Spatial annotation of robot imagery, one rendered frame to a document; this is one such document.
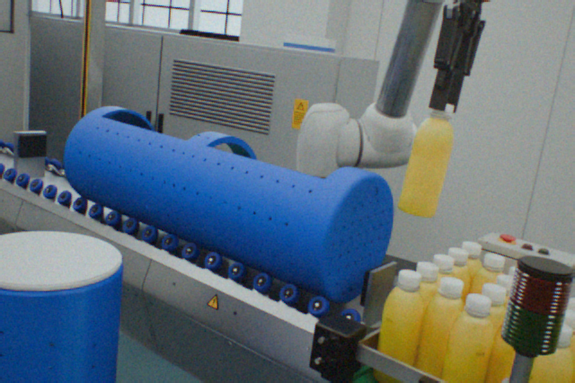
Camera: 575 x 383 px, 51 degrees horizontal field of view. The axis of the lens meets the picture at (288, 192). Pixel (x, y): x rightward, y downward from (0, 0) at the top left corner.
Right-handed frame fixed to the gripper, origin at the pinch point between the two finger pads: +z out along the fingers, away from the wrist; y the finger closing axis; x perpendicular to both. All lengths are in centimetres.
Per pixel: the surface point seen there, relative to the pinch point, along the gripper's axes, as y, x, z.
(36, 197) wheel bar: 8, -118, 53
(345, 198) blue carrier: 4.0, -13.4, 23.5
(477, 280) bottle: -16.9, 8.5, 35.2
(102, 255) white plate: 35, -44, 43
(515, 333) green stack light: 32, 31, 26
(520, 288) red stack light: 32.4, 30.1, 20.9
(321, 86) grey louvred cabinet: -134, -127, 4
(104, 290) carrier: 40, -36, 46
